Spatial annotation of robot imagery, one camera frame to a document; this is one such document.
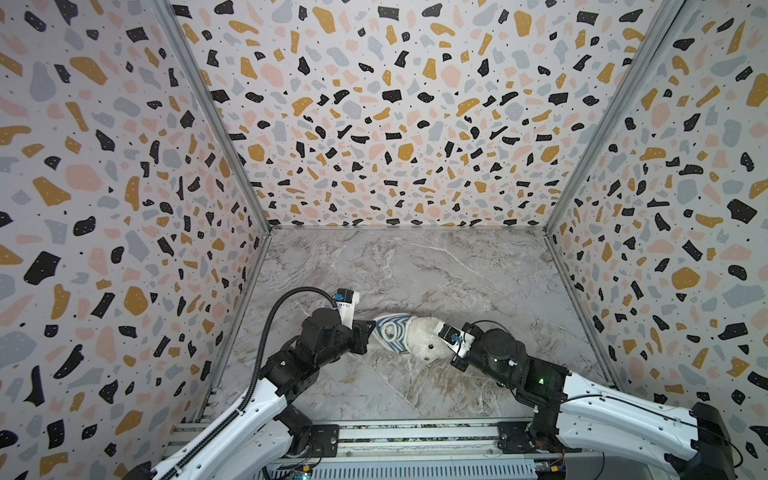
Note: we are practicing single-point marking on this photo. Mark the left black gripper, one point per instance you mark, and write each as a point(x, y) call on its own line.
point(362, 331)

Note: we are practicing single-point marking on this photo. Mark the blue white striped knit sweater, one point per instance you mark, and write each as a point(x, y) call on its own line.
point(391, 332)

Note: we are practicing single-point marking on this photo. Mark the white fluffy teddy bear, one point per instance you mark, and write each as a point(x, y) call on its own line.
point(422, 340)

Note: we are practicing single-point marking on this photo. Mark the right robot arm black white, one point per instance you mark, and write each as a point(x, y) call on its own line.
point(572, 412)

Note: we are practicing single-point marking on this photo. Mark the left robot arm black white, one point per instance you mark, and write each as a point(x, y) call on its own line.
point(263, 425)

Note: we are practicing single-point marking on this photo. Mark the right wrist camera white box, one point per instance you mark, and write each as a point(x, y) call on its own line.
point(444, 328)

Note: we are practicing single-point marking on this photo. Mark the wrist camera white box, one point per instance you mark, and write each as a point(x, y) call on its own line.
point(346, 301)
point(444, 328)

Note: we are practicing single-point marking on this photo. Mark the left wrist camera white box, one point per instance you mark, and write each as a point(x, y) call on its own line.
point(346, 301)

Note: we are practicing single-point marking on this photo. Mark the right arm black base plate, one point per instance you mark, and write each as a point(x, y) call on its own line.
point(514, 438)

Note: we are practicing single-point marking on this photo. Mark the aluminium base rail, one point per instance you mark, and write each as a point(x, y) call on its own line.
point(433, 449)

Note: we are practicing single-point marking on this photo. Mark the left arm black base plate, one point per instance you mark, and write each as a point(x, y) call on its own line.
point(312, 441)

